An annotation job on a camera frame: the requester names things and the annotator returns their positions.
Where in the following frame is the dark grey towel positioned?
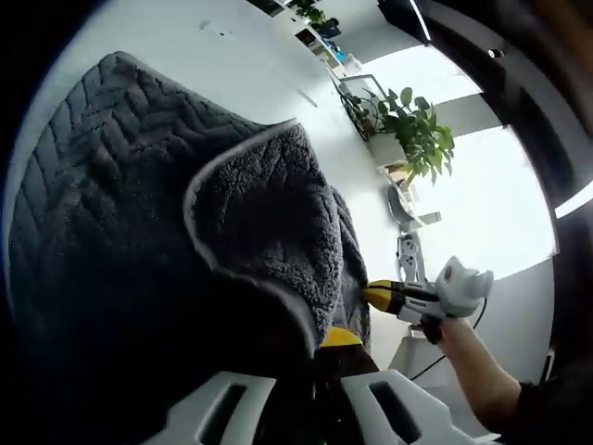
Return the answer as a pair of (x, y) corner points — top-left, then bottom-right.
(7, 50), (372, 432)

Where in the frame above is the person's right hand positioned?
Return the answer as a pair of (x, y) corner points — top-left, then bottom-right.
(430, 314), (472, 347)

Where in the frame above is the white spare gripper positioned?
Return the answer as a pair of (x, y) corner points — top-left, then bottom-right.
(397, 231), (425, 282)

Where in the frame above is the grey white round holder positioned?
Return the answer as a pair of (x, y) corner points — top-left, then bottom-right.
(385, 182), (421, 222)

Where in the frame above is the straight ceiling light strip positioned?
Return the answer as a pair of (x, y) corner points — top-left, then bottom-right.
(554, 186), (593, 220)

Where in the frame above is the person's black shirt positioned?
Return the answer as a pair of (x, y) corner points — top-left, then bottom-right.
(517, 369), (593, 439)

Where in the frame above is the green potted plant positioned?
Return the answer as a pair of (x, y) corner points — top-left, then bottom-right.
(342, 86), (456, 187)

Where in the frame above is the grey mesh office chair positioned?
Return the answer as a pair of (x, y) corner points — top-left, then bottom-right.
(333, 72), (388, 108)

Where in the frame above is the curved ceiling light strip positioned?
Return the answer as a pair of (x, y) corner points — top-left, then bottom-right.
(408, 0), (431, 46)

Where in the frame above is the small green plant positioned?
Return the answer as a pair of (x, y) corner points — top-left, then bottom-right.
(288, 0), (326, 25)

